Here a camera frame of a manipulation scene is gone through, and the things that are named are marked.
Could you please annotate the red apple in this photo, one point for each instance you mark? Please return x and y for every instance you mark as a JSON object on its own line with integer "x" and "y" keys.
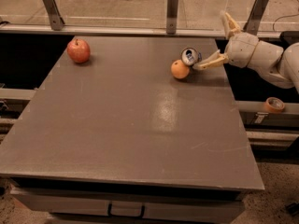
{"x": 78, "y": 50}

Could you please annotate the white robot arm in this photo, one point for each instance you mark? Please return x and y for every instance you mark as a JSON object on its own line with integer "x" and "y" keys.
{"x": 274, "y": 64}

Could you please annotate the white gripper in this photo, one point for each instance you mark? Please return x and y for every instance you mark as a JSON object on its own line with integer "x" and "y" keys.
{"x": 241, "y": 51}

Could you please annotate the crushed blue silver can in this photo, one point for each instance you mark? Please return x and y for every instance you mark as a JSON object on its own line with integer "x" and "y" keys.
{"x": 190, "y": 56}

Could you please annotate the orange fruit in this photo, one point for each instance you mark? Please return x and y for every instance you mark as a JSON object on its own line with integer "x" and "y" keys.
{"x": 179, "y": 69}

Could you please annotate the middle metal bracket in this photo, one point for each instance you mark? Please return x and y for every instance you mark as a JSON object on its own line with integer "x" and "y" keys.
{"x": 171, "y": 16}

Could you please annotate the metal rail behind table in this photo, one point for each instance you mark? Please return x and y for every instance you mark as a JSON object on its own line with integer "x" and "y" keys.
{"x": 87, "y": 30}

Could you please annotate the grey drawer with handle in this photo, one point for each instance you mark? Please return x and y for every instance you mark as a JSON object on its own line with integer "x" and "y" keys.
{"x": 74, "y": 207}

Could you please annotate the left metal bracket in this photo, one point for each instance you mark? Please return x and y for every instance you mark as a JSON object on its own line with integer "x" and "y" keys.
{"x": 56, "y": 21}

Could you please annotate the orange tape roll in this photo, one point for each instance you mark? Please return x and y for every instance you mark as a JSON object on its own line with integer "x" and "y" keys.
{"x": 274, "y": 105}

